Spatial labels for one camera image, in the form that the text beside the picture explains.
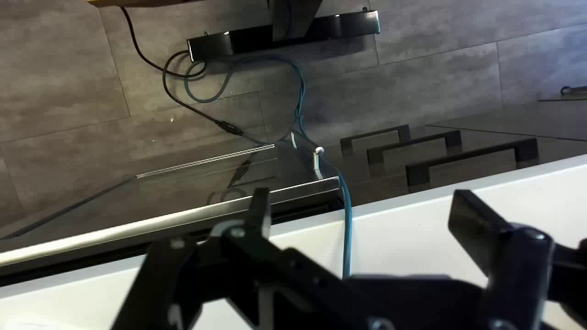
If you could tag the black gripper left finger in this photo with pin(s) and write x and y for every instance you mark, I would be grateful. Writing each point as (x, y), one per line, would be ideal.
(185, 287)

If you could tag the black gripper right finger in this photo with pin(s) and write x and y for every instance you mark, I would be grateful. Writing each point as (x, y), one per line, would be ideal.
(520, 269)

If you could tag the dark lower kitchen cabinet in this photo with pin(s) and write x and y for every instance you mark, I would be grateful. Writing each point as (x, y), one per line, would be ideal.
(379, 184)

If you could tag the black stereo camera bar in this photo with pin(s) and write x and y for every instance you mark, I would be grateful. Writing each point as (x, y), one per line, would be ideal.
(245, 40)

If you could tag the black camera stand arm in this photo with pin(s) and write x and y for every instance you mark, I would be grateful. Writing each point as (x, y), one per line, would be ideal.
(295, 19)

